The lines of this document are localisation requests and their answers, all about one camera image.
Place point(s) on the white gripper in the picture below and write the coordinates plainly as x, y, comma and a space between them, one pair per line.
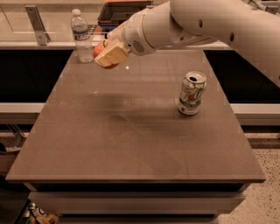
135, 34

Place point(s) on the clear plastic water bottle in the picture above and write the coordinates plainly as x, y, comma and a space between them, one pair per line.
82, 37

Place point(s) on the green white soda can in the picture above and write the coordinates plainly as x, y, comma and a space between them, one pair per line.
191, 93

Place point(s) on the left metal glass bracket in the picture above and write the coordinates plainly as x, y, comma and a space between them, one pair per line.
41, 35

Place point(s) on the red apple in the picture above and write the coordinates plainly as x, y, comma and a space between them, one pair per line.
99, 48

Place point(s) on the brown table frame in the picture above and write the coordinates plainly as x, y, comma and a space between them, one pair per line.
138, 207

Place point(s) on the dark open tray box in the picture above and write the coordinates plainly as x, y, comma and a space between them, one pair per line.
115, 11

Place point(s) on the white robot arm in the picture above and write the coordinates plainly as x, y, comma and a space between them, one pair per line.
254, 34

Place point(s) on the snack bags on lower shelf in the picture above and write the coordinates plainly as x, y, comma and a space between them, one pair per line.
38, 216

